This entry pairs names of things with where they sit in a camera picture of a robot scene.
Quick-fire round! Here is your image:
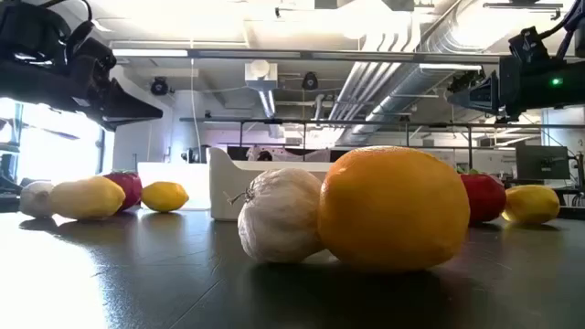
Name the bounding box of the black camera device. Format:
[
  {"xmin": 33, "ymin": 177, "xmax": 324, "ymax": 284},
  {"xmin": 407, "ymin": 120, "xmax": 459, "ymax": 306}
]
[{"xmin": 181, "ymin": 144, "xmax": 211, "ymax": 165}]

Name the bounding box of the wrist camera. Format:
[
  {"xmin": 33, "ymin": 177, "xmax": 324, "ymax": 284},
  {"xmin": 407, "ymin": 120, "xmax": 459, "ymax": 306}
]
[
  {"xmin": 67, "ymin": 20, "xmax": 118, "ymax": 81},
  {"xmin": 507, "ymin": 26, "xmax": 551, "ymax": 63}
]

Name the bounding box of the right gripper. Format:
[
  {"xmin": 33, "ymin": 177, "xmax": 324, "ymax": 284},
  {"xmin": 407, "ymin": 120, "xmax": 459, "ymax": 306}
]
[{"xmin": 447, "ymin": 55, "xmax": 585, "ymax": 121}]

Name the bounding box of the white dotted sheet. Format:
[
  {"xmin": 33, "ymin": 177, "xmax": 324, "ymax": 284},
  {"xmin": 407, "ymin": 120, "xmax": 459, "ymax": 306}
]
[{"xmin": 245, "ymin": 145, "xmax": 332, "ymax": 164}]

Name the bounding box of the cream plastic basket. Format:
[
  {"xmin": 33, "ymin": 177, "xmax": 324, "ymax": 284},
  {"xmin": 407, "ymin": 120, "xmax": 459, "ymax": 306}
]
[{"xmin": 208, "ymin": 146, "xmax": 337, "ymax": 223}]

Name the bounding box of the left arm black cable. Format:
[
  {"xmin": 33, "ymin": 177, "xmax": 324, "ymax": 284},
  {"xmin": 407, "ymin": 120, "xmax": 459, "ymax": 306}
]
[{"xmin": 38, "ymin": 0, "xmax": 95, "ymax": 24}]

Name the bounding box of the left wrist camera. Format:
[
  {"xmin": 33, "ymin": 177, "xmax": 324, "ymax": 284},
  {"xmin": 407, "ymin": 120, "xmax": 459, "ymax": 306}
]
[{"xmin": 67, "ymin": 20, "xmax": 118, "ymax": 81}]

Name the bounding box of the fluorescent ceiling light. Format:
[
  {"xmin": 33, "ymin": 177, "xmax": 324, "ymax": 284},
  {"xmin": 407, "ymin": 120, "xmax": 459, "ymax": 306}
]
[{"xmin": 419, "ymin": 63, "xmax": 484, "ymax": 72}]

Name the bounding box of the black computer monitor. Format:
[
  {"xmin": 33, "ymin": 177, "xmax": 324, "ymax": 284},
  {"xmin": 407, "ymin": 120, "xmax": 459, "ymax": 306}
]
[{"xmin": 516, "ymin": 144, "xmax": 571, "ymax": 181}]

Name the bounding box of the red tomato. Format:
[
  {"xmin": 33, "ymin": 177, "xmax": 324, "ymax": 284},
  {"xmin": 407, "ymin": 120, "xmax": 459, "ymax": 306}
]
[
  {"xmin": 102, "ymin": 169, "xmax": 144, "ymax": 213},
  {"xmin": 456, "ymin": 169, "xmax": 507, "ymax": 226}
]

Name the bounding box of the orange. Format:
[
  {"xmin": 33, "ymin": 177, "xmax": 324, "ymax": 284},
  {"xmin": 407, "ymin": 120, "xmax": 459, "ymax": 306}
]
[{"xmin": 317, "ymin": 145, "xmax": 472, "ymax": 274}]

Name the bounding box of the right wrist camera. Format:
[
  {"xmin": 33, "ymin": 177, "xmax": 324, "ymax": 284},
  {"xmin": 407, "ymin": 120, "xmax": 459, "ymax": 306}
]
[{"xmin": 507, "ymin": 26, "xmax": 551, "ymax": 63}]

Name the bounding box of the bright window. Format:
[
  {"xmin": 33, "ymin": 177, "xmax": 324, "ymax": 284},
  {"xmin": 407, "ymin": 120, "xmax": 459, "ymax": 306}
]
[{"xmin": 0, "ymin": 98, "xmax": 115, "ymax": 184}]

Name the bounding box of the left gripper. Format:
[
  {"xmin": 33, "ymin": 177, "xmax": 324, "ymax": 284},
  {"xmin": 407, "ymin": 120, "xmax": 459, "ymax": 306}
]
[{"xmin": 0, "ymin": 0, "xmax": 164, "ymax": 133}]

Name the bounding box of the silver ventilation duct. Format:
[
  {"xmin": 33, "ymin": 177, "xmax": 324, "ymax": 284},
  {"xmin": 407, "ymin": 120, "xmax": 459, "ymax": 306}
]
[{"xmin": 335, "ymin": 0, "xmax": 490, "ymax": 147}]

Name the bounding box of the black metal railing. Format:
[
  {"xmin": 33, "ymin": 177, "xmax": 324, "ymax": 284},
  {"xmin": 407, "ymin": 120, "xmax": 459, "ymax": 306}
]
[{"xmin": 179, "ymin": 117, "xmax": 585, "ymax": 173}]

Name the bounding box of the yellow lemon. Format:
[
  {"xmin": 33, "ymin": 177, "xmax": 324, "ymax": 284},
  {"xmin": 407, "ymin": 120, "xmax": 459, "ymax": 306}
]
[
  {"xmin": 48, "ymin": 175, "xmax": 127, "ymax": 221},
  {"xmin": 140, "ymin": 181, "xmax": 190, "ymax": 214},
  {"xmin": 501, "ymin": 184, "xmax": 561, "ymax": 226}
]

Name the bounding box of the black track light cluster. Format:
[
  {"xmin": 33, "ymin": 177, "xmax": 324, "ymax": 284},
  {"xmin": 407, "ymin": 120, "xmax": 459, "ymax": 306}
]
[{"xmin": 448, "ymin": 69, "xmax": 481, "ymax": 92}]

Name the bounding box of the white garlic bulb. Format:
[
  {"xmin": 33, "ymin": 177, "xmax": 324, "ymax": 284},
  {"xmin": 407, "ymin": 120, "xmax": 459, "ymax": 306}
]
[
  {"xmin": 223, "ymin": 166, "xmax": 339, "ymax": 266},
  {"xmin": 18, "ymin": 180, "xmax": 56, "ymax": 219}
]

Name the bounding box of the white ceiling unit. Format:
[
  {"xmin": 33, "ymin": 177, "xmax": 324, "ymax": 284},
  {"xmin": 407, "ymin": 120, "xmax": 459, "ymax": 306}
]
[{"xmin": 244, "ymin": 58, "xmax": 279, "ymax": 92}]

